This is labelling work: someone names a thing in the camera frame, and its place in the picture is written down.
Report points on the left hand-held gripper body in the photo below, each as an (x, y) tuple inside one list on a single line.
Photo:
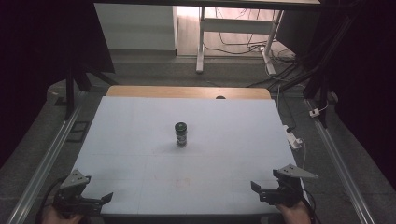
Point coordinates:
[(71, 193)]

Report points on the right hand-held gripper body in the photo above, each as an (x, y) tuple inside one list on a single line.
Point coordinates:
[(290, 188)]

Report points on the person's right hand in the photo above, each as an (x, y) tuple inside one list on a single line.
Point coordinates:
[(294, 215)]

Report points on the person's left hand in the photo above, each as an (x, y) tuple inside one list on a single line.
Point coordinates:
[(57, 217)]

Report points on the white power strip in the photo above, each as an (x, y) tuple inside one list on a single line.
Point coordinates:
[(292, 139)]

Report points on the white table mat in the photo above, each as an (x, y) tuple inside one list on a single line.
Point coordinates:
[(186, 174)]

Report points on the white plug adapter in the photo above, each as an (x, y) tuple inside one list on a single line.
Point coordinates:
[(314, 112)]

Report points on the small dark cylindrical can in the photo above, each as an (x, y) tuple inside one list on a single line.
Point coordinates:
[(181, 134)]

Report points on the black tripod stand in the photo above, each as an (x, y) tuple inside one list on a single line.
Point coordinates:
[(320, 87), (70, 90)]

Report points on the black curtain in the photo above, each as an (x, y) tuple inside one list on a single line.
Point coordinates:
[(367, 77), (37, 62)]

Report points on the pale grey cabinet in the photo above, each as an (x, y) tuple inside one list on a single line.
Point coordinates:
[(135, 28)]

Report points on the aluminium floor rail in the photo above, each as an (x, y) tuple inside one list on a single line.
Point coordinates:
[(339, 168), (43, 168)]

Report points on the white desk frame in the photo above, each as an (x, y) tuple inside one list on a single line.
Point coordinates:
[(233, 26)]

